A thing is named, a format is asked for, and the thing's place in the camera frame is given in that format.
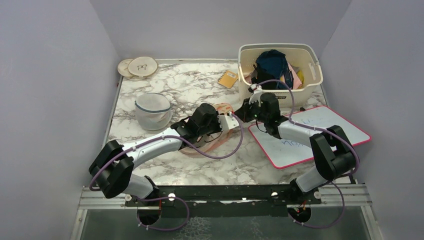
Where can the yellow garment in basket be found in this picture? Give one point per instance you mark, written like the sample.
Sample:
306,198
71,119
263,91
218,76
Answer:
301,76

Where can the yellow spiral notebook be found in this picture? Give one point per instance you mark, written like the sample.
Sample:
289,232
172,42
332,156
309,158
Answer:
228,79

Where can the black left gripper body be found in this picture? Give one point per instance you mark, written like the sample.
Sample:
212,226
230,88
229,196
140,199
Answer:
214,127

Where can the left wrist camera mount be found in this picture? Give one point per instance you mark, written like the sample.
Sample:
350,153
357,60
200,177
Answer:
227,122

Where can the white cylindrical mesh bag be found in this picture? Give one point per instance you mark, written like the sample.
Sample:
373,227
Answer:
152,111

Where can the rear round wooden coaster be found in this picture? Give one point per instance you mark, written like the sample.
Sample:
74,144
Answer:
122,68

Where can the black garment in basket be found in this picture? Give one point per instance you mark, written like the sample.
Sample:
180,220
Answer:
260,77

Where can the cream plastic laundry basket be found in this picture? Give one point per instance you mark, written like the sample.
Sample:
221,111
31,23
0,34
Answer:
299,56

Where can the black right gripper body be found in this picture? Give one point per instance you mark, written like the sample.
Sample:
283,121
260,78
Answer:
253,111

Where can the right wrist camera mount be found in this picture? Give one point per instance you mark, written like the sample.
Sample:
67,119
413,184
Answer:
256,91

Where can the dark blue garment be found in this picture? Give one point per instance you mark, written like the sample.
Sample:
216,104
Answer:
274,63

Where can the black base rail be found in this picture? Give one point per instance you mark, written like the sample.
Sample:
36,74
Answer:
221,201

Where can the pink garment in basket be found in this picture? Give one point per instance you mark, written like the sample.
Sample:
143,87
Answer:
293,80

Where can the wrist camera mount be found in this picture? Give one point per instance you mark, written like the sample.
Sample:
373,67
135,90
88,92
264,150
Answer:
227,122
256,91

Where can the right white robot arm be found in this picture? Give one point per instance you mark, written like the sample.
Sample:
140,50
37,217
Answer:
332,151

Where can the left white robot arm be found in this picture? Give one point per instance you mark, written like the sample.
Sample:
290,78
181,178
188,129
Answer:
112,169

